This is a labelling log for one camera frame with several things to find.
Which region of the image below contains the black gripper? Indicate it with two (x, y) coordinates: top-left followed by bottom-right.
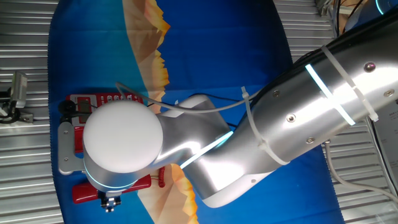
(98, 189), (123, 213)

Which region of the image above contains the red telephone handset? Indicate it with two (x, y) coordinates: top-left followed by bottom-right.
(72, 174), (152, 205)

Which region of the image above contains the red phone cord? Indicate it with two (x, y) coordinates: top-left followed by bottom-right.
(151, 166), (166, 189)

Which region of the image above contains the red telephone base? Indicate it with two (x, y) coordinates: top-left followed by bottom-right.
(65, 92), (144, 154)

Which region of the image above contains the blue landscape print cloth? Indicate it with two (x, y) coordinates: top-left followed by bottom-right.
(47, 0), (346, 224)

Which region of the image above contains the white printed sign board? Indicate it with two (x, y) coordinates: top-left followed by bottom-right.
(371, 99), (398, 175)

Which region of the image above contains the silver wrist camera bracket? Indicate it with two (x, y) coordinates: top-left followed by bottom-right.
(58, 121), (86, 176)

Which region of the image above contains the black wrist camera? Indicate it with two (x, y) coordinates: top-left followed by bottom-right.
(58, 100), (78, 118)

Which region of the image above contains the black camera clamp mount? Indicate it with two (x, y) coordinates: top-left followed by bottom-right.
(0, 88), (34, 124)

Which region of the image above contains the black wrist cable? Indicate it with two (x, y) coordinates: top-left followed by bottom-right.
(146, 92), (259, 129)

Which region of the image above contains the thick grey robot cable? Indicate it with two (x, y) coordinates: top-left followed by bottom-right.
(323, 139), (398, 205)

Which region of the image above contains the black cable bundle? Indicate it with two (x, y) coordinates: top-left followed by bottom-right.
(315, 0), (374, 37)

